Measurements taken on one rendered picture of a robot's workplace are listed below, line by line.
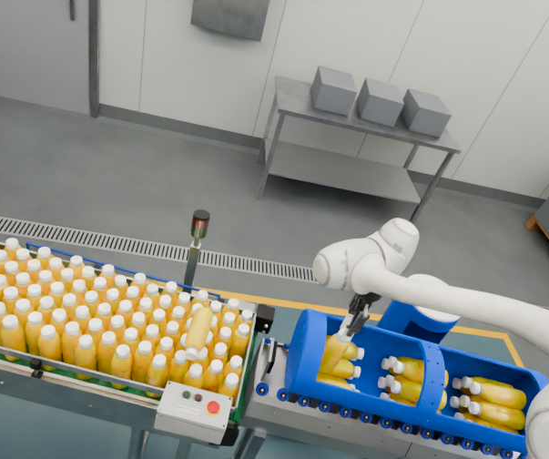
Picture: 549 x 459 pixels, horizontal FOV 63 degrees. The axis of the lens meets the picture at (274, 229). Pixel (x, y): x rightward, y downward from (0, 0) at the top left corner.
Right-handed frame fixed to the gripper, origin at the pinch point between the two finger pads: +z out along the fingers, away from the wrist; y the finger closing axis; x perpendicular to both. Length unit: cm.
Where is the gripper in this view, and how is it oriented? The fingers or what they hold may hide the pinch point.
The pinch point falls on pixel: (348, 328)
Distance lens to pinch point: 140.4
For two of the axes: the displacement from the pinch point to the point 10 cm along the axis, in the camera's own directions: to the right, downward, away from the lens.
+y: 1.2, -6.0, 7.9
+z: -2.4, 7.5, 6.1
